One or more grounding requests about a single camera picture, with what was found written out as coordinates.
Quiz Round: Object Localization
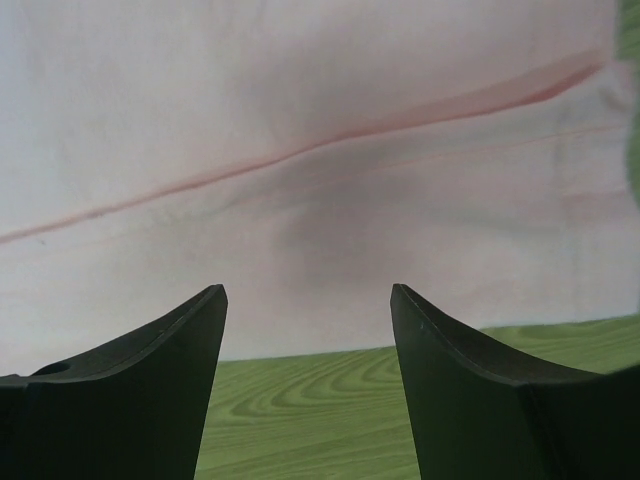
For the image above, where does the pink t shirt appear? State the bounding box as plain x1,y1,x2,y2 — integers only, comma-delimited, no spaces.
1,1,639,374

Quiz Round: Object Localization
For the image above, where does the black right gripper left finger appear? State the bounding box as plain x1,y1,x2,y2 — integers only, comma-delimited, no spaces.
1,285,228,480

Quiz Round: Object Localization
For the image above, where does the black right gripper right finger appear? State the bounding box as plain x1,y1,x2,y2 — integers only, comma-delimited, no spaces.
390,284,639,479

